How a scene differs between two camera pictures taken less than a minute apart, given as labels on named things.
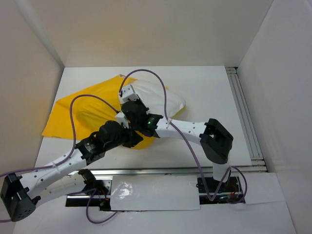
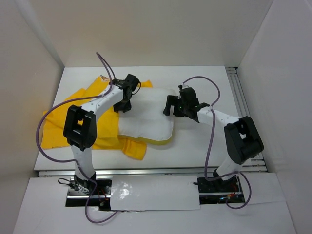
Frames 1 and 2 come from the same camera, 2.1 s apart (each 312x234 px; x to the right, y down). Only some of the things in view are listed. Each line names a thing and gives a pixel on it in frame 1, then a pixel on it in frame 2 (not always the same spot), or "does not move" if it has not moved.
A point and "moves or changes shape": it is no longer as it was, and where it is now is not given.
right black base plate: (230, 190) does not move
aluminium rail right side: (257, 163) does not move
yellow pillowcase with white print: (78, 117) moves or changes shape
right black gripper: (138, 101) → (172, 100)
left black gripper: (134, 137) → (125, 107)
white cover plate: (133, 193) does not move
